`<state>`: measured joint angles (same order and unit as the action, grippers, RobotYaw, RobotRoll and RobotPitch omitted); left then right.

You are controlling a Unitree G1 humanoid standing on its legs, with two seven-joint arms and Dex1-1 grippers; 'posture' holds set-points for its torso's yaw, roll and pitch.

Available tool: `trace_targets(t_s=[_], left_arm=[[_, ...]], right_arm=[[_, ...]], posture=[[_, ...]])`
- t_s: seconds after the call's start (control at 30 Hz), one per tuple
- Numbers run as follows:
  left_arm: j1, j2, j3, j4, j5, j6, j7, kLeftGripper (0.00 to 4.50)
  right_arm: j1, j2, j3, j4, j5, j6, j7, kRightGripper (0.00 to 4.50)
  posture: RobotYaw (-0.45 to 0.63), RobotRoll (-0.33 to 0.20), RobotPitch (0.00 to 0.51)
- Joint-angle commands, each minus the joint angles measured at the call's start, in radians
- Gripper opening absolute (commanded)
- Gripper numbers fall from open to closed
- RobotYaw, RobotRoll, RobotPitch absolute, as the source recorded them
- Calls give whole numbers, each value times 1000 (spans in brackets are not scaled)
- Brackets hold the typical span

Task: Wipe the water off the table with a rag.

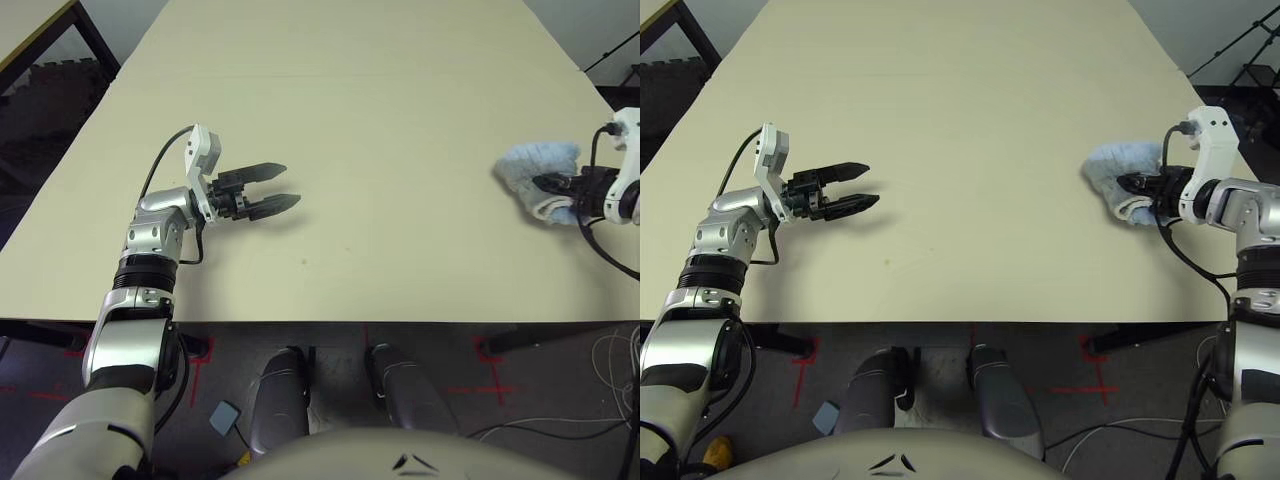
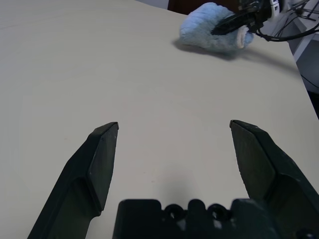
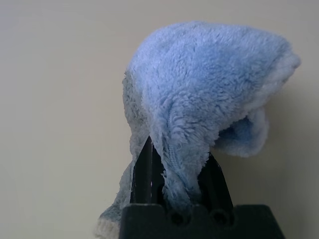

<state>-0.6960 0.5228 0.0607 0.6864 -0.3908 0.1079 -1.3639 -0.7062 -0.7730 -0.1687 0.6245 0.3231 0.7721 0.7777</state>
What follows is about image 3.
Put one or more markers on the blue fluffy rag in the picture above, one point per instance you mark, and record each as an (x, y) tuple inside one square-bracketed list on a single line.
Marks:
[(199, 87)]

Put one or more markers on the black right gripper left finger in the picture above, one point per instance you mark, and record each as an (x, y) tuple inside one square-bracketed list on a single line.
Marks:
[(147, 179)]

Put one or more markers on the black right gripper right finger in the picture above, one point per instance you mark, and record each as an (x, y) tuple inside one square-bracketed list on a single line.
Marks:
[(215, 186)]

